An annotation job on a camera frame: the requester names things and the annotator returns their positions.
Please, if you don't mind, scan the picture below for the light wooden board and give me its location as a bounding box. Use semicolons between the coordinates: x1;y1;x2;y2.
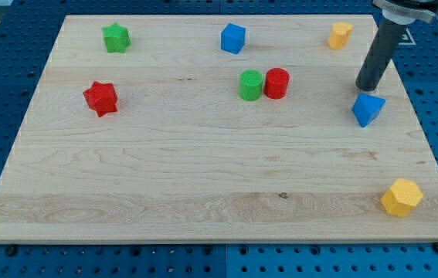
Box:
0;15;438;244

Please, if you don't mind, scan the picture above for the green cylinder block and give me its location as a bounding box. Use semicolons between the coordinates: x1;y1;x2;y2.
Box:
239;69;263;101

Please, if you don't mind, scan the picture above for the red cylinder block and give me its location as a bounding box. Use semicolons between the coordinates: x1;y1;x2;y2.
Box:
264;68;290;100

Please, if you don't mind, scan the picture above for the blue cube block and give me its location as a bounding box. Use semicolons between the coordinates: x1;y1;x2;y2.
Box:
220;23;246;54

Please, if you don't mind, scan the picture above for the red star block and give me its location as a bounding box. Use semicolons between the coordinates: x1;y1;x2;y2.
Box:
83;81;117;117

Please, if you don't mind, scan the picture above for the green star block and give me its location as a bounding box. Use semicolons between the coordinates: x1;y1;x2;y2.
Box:
102;22;131;53

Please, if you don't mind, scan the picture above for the blue triangular block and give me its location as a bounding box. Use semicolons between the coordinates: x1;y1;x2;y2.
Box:
351;93;386;127

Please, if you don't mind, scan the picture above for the yellow heart block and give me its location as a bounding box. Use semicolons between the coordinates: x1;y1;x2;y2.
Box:
328;22;353;50

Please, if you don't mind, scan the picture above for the yellow hexagon block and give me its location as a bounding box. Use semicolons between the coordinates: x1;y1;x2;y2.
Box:
381;178;423;218

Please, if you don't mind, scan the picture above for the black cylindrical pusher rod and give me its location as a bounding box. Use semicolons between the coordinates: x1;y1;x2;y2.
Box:
355;18;406;92

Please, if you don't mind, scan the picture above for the black bolt lower left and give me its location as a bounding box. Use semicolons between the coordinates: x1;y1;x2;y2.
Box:
4;244;18;257

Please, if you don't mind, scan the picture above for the grey rod mount flange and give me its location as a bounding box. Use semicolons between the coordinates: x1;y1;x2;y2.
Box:
372;0;438;25

